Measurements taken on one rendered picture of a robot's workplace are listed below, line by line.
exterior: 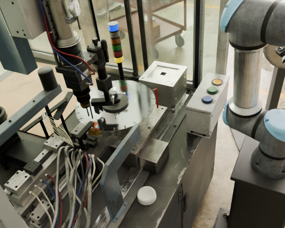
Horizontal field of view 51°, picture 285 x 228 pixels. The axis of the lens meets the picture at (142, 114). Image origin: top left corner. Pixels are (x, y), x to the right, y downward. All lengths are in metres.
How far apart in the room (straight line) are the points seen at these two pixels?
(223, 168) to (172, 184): 1.07
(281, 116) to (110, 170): 0.61
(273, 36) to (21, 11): 0.65
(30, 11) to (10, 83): 1.13
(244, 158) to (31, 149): 0.87
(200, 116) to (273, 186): 0.38
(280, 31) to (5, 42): 0.76
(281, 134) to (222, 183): 1.09
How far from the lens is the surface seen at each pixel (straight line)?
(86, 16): 1.70
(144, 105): 1.19
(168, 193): 1.15
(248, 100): 1.08
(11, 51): 1.00
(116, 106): 1.19
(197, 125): 1.30
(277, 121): 1.11
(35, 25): 0.90
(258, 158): 1.22
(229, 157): 2.27
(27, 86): 1.88
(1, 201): 0.59
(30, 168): 1.18
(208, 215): 1.97
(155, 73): 1.47
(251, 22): 0.86
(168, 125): 1.37
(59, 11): 0.88
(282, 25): 0.84
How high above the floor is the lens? 1.69
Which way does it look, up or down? 40 degrees down
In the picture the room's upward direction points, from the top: 7 degrees counter-clockwise
